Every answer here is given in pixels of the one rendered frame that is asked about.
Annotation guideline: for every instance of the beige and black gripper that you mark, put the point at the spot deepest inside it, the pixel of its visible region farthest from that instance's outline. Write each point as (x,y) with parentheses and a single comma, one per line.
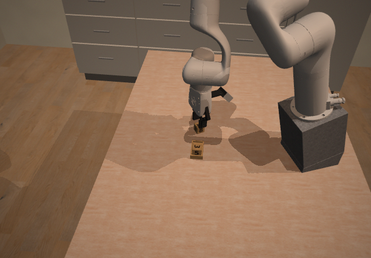
(201,103)

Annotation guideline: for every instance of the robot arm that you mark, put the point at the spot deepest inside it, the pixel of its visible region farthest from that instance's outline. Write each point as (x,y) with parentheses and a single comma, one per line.
(311,36)

